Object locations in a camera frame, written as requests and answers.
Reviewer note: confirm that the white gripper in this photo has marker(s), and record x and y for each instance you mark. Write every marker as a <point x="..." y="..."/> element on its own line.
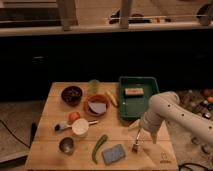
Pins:
<point x="150" y="122"/>

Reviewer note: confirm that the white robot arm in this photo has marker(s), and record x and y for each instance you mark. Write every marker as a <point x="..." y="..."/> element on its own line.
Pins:
<point x="165" y="105"/>

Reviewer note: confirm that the green plastic tray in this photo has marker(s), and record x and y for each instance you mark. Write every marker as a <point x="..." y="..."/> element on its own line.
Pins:
<point x="133" y="107"/>

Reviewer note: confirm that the tan sponge block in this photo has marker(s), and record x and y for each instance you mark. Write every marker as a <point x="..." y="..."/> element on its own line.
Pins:
<point x="134" y="91"/>

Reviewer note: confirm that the blue sponge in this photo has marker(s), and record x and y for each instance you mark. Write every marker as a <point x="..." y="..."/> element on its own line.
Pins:
<point x="113" y="154"/>

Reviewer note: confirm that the green chili pepper toy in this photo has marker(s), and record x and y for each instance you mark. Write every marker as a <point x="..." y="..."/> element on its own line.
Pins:
<point x="98" y="144"/>

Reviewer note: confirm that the grey cloth piece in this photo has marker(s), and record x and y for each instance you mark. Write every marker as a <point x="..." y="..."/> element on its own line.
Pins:
<point x="97" y="107"/>

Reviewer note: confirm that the orange bowl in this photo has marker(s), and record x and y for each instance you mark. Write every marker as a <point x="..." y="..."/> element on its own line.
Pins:
<point x="95" y="98"/>

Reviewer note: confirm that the green translucent cup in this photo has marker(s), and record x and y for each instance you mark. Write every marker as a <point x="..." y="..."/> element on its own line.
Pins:
<point x="93" y="86"/>

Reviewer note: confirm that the white cup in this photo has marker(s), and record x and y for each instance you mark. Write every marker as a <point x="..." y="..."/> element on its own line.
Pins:
<point x="80" y="127"/>

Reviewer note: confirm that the orange tomato toy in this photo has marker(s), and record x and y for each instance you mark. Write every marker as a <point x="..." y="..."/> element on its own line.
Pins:
<point x="73" y="116"/>

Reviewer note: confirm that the dark brown bowl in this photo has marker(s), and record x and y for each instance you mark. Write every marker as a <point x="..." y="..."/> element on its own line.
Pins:
<point x="72" y="95"/>

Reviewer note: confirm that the small metal cup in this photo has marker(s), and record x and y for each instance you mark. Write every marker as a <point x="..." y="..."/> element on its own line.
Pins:
<point x="66" y="146"/>

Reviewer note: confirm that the brush with wooden handle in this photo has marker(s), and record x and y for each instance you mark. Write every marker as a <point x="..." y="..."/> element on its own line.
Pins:
<point x="65" y="125"/>

